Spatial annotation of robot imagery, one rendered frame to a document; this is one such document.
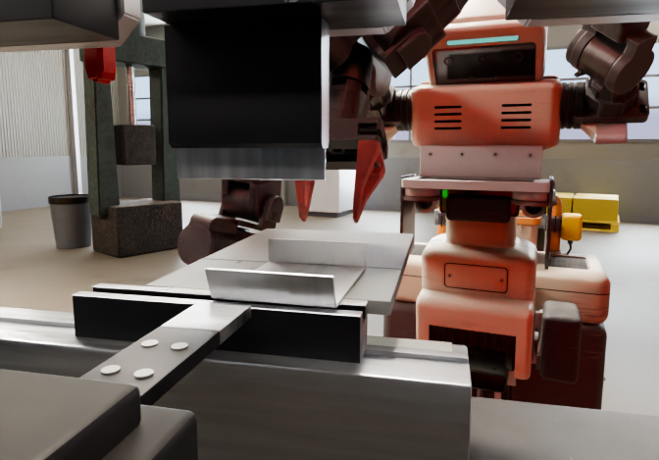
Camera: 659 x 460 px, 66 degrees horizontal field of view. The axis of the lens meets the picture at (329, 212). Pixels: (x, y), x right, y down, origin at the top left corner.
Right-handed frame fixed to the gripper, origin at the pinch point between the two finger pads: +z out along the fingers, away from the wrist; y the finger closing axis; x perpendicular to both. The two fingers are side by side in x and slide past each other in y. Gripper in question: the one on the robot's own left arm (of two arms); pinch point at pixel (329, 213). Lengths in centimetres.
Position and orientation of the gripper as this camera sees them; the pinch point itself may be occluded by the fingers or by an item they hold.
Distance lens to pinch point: 51.7
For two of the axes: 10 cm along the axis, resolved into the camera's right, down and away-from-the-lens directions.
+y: 9.7, 0.3, -2.3
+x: 2.1, 3.8, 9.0
